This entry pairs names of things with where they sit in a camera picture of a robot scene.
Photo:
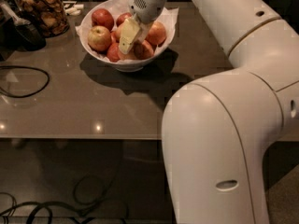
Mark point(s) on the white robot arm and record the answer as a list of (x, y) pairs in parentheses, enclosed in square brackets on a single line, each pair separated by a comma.
[(216, 129)]

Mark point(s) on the yellow-red apple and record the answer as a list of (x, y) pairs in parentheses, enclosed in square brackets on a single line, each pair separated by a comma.
[(118, 32), (99, 38)]

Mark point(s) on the orange apple front right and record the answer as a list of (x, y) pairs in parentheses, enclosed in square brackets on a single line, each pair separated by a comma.
[(143, 51)]

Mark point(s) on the red apple back middle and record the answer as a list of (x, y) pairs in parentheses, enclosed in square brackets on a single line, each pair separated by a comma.
[(120, 20)]

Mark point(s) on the red apple front left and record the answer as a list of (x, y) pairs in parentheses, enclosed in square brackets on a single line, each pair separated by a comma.
[(112, 52)]

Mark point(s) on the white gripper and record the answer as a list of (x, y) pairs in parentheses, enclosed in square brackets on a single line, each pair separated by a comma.
[(146, 7)]

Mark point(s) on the white ceramic bowl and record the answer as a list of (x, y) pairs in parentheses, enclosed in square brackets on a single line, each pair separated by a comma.
[(129, 65)]

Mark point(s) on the black scoop with grey handle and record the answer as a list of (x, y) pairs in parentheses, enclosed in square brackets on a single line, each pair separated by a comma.
[(28, 35)]

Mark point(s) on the glass jar of dried chips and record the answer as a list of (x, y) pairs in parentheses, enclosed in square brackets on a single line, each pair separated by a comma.
[(47, 15)]

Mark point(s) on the yellow-red apple centre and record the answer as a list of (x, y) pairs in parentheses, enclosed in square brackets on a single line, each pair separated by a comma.
[(118, 32)]

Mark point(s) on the orange-red apple right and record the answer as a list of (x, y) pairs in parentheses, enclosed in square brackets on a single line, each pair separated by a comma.
[(157, 34)]

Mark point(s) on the white paper bowl liner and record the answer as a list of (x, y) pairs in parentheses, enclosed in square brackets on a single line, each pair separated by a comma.
[(115, 5)]

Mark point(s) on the small white pieces on table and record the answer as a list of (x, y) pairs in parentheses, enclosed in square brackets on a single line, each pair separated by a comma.
[(73, 9)]

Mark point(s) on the yellow-red apple far left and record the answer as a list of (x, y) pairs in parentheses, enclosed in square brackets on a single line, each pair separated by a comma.
[(99, 38)]

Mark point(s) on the small red apple middle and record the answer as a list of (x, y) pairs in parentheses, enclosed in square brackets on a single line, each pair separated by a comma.
[(113, 37)]

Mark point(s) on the dark red apple back left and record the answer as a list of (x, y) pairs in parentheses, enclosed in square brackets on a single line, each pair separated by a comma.
[(102, 17)]

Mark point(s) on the pale apple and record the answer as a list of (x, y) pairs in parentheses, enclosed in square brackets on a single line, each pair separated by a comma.
[(129, 56)]

